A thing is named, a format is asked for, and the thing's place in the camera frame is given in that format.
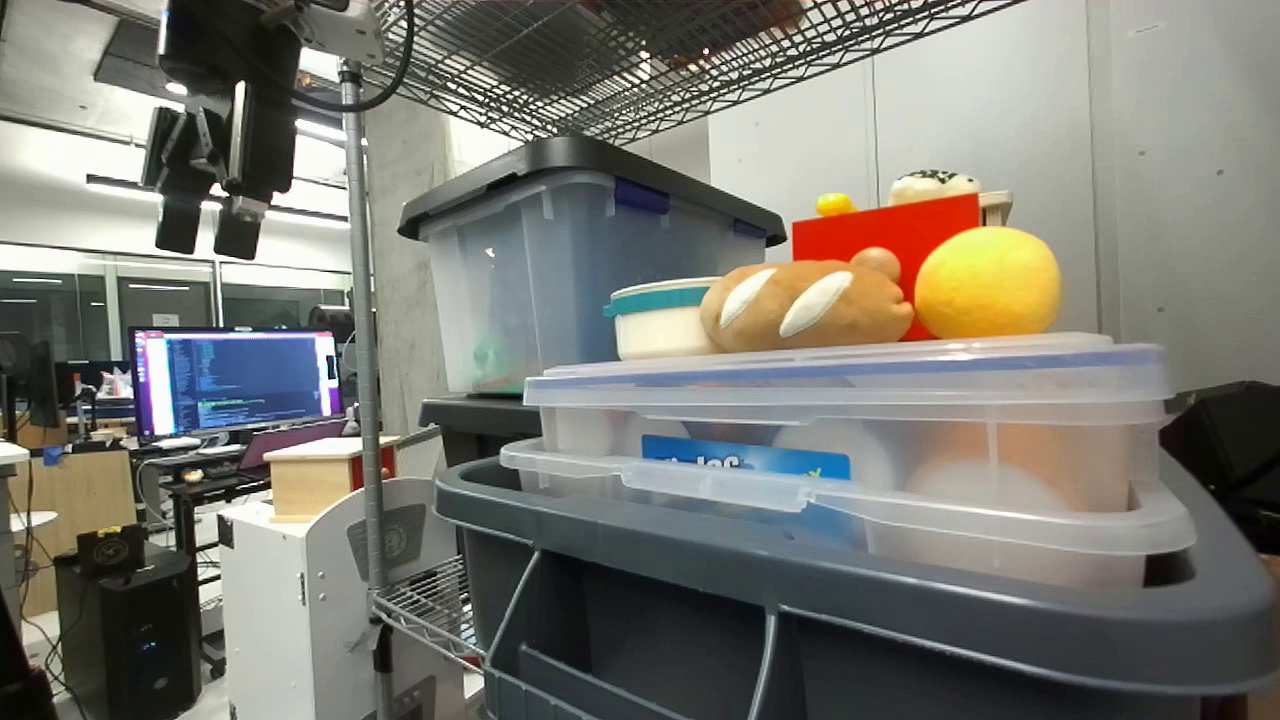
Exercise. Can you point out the computer monitor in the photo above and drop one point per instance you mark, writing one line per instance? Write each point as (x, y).
(197, 382)

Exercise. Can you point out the red wooden box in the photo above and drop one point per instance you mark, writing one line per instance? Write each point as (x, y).
(904, 228)

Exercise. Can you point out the small yellow toy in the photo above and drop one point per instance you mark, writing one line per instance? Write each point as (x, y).
(834, 206)

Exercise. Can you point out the brown plush bread loaf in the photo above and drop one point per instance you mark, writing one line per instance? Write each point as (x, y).
(808, 305)

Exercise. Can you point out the yellow plush ball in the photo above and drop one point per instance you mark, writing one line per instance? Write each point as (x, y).
(991, 280)

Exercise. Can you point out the wooden box on cabinet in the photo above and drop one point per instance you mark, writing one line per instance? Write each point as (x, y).
(314, 472)

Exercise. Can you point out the clear flat container upper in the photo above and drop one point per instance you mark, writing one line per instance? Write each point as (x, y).
(1052, 423)

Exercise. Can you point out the clear flat container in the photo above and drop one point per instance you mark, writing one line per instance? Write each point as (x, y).
(945, 515)
(1052, 423)

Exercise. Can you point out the white pot with teal rim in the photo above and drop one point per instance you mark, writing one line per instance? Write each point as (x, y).
(658, 317)

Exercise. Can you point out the grey plastic tote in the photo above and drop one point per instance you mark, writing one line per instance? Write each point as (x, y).
(619, 609)

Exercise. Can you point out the clear flat container lower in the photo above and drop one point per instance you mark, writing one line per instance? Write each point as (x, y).
(945, 515)

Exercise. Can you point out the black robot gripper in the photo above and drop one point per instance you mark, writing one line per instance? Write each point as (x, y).
(241, 72)

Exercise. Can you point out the black computer tower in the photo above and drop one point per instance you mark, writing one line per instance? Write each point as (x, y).
(129, 625)

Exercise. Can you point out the wire shelf rack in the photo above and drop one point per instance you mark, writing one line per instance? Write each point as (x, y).
(407, 87)

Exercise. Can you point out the white cabinet machine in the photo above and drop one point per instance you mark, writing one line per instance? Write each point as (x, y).
(298, 625)

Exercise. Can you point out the clear storage bin dark lid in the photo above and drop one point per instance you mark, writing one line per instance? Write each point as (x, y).
(529, 244)

